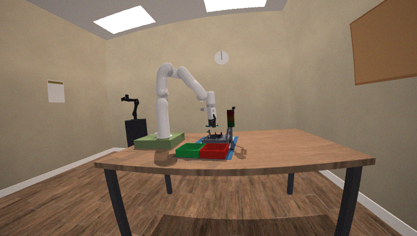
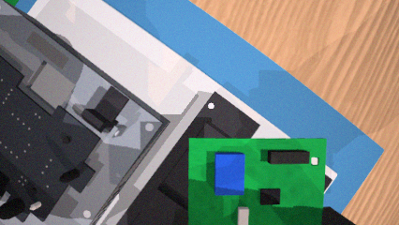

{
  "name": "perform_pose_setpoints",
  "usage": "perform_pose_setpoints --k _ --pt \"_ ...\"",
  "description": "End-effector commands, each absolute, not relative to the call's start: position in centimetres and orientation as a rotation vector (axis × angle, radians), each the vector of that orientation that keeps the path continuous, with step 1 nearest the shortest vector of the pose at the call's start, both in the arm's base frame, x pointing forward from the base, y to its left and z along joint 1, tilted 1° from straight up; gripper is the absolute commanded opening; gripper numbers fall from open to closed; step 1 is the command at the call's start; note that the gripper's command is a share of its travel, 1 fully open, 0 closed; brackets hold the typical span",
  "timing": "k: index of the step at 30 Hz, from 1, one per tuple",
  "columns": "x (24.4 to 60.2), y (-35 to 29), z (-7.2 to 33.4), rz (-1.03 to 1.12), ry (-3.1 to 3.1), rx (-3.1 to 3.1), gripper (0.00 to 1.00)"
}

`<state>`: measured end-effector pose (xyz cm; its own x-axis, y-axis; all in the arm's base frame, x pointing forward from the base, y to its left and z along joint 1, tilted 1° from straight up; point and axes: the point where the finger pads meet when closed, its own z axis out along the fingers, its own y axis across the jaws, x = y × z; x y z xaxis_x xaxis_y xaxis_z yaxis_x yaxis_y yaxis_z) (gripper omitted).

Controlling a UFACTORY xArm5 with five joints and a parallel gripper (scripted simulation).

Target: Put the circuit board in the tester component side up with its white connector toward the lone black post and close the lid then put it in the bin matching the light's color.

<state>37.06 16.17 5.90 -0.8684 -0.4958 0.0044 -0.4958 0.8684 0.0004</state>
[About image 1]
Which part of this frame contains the red bin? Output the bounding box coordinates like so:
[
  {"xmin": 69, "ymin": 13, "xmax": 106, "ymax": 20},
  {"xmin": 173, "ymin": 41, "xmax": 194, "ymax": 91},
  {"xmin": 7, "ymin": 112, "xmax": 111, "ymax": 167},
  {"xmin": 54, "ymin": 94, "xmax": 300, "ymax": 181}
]
[{"xmin": 199, "ymin": 143, "xmax": 229, "ymax": 159}]

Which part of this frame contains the green open bin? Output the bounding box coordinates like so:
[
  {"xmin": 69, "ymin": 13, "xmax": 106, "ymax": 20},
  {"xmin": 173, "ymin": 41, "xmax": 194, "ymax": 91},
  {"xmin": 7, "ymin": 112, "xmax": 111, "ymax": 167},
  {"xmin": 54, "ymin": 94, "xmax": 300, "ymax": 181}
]
[{"xmin": 176, "ymin": 143, "xmax": 206, "ymax": 158}]

